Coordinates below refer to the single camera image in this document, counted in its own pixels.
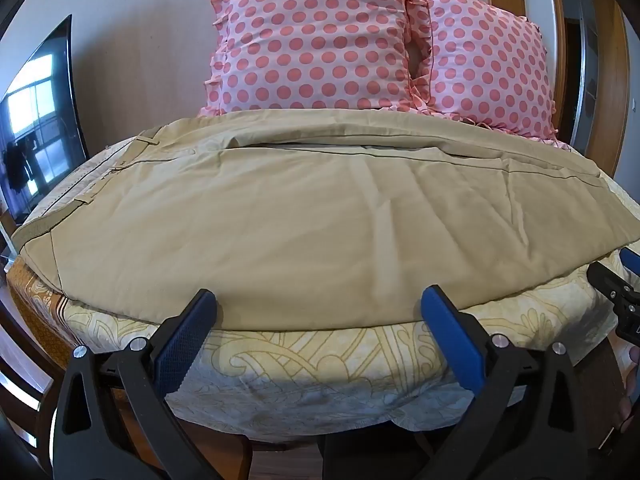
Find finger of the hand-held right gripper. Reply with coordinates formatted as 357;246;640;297
586;247;640;311

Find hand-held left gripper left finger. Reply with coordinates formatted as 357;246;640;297
52;287;218;480

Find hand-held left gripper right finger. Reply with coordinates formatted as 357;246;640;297
420;284;597;480

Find khaki pants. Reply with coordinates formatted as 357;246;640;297
15;109;640;335

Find person's right hand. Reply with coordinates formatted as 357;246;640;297
617;394;635;435

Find yellow patterned bed sheet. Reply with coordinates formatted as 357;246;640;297
60;157;640;443

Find orange patterned mattress cover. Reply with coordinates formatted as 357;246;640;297
6;257;151;441

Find dark wooden chair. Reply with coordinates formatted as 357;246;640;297
0;295;63;466

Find small pink polka dot pillow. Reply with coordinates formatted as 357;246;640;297
409;0;571;151

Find black flat screen television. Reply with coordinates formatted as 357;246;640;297
0;14;91;226

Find large pink polka dot pillow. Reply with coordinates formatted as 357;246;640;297
196;0;435;118

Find wooden door frame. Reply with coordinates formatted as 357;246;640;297
575;0;632;163

